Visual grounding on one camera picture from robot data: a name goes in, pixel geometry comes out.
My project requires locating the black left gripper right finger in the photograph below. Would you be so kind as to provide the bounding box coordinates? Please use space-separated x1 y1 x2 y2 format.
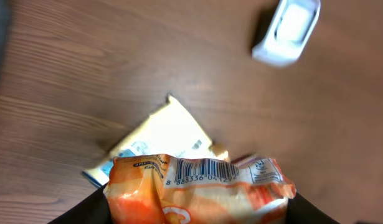
285 193 339 224

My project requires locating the orange tissue pack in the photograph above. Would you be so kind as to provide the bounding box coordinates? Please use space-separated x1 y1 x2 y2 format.
103 154 296 223

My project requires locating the white barcode scanner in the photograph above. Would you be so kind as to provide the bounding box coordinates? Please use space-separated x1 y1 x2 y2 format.
252 0 321 67

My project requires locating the cream wet wipes pack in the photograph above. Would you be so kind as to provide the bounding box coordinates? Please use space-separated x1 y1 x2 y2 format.
82 95 215 188

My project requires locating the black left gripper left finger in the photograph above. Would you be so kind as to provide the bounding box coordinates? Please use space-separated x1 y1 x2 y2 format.
49 185 113 224

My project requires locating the white tube gold cap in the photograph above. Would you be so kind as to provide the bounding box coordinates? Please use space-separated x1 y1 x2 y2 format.
209 144 231 162

